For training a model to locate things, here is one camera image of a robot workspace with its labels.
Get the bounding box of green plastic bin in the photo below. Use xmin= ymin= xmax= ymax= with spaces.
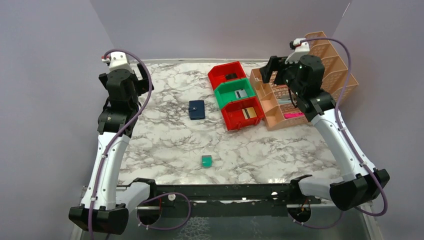
xmin=214 ymin=78 xmax=256 ymax=109

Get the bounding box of red bin with gold card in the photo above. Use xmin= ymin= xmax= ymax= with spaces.
xmin=221 ymin=97 xmax=265 ymax=131

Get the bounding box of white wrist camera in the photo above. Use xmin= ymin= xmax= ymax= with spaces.
xmin=101 ymin=53 xmax=131 ymax=72
xmin=285 ymin=38 xmax=310 ymax=64

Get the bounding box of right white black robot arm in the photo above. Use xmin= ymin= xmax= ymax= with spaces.
xmin=259 ymin=54 xmax=390 ymax=217

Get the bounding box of gold card in bin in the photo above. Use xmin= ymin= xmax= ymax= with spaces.
xmin=242 ymin=107 xmax=257 ymax=120

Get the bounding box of peach plastic file organizer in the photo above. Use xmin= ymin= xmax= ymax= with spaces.
xmin=249 ymin=31 xmax=358 ymax=131

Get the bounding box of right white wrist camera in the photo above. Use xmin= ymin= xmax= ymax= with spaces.
xmin=285 ymin=38 xmax=310 ymax=64

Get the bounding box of red bin with black card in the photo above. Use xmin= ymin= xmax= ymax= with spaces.
xmin=207 ymin=61 xmax=247 ymax=90

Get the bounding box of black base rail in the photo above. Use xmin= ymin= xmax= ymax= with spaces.
xmin=133 ymin=178 xmax=321 ymax=221

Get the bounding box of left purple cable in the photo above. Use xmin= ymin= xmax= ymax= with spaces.
xmin=87 ymin=49 xmax=154 ymax=240

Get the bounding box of navy blue card holder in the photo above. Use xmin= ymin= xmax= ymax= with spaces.
xmin=188 ymin=100 xmax=206 ymax=120

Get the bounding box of small teal eraser block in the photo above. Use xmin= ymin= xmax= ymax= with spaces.
xmin=201 ymin=155 xmax=213 ymax=168

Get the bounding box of silver card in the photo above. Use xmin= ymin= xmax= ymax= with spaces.
xmin=234 ymin=89 xmax=248 ymax=99

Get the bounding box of silver gray item in organizer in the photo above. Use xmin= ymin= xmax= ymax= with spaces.
xmin=277 ymin=95 xmax=291 ymax=105

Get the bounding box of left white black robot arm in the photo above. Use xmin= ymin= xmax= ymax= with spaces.
xmin=68 ymin=63 xmax=157 ymax=238

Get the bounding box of black card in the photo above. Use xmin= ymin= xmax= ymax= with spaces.
xmin=225 ymin=73 xmax=238 ymax=81

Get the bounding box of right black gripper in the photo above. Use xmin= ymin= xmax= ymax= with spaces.
xmin=259 ymin=54 xmax=304 ymax=97

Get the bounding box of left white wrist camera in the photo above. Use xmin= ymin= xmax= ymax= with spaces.
xmin=101 ymin=53 xmax=131 ymax=72

